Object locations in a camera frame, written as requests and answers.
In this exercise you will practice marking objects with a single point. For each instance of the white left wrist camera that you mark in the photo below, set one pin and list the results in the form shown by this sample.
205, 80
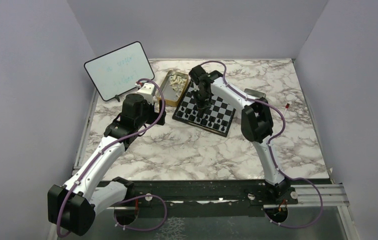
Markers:
148, 92

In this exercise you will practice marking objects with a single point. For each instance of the small whiteboard with stand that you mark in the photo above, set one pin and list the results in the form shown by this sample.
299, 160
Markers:
117, 72

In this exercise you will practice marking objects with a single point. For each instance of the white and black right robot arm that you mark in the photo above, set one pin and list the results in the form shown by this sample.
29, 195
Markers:
256, 121

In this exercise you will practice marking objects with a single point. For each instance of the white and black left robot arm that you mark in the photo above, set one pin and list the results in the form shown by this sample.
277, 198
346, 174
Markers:
73, 206

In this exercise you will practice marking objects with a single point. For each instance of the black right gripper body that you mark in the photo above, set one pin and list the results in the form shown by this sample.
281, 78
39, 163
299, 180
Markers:
203, 100

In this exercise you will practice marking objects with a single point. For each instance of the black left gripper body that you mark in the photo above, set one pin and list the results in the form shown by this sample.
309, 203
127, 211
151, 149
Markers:
151, 116

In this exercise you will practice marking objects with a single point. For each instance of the pile of white chess pieces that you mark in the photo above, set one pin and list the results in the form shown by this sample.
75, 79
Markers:
177, 82

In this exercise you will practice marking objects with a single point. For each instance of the pink tin box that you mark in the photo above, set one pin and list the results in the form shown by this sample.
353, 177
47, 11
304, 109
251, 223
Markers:
255, 93

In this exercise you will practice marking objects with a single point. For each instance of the black mounting rail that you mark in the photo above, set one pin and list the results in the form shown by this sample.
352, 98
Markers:
227, 198

